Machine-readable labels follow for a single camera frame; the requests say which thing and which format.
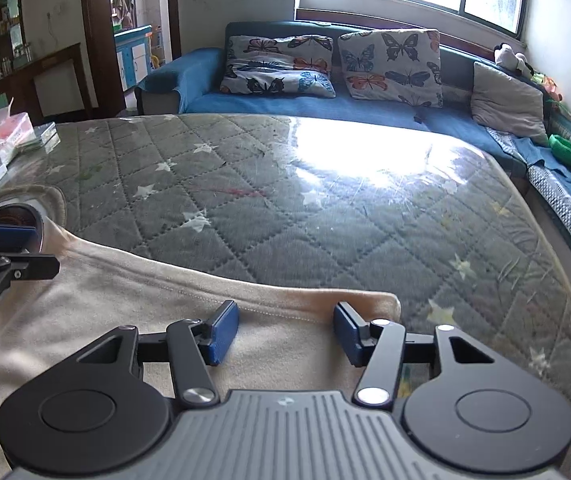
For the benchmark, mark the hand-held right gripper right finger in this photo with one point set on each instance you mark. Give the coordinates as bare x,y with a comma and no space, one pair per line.
346,334

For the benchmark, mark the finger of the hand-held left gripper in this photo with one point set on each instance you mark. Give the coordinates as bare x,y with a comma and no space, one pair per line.
5,236
25,266

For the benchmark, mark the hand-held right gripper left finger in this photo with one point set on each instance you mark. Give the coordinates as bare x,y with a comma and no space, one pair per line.
224,331

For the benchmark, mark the beige t-shirt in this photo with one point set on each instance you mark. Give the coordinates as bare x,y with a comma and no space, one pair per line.
115,305

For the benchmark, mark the green flat box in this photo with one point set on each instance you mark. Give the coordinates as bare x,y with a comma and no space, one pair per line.
40,136

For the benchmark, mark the clear plastic tissue pack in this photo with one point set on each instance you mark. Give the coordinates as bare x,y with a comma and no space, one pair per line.
5,130

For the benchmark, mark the grey quilted star table cover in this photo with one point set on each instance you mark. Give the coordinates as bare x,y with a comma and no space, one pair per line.
285,210

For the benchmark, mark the dark wooden chair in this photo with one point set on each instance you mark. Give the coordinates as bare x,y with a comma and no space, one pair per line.
60,82

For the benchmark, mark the blue and white cabinet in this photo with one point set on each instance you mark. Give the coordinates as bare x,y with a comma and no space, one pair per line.
133,57

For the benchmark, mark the blue sofa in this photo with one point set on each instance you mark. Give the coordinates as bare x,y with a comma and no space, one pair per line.
365,110

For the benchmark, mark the patterned sofa cover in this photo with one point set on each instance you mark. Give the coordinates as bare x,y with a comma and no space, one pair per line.
565,200

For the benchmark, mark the butterfly print pillow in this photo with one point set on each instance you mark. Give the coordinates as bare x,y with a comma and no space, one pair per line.
278,66
393,66

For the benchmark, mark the grey pillow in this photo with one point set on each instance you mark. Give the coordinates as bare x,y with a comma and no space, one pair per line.
508,102

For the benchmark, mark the green bowl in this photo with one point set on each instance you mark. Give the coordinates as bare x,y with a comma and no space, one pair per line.
568,150

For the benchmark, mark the panda plush toy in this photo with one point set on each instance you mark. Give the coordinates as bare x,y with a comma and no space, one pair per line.
508,56

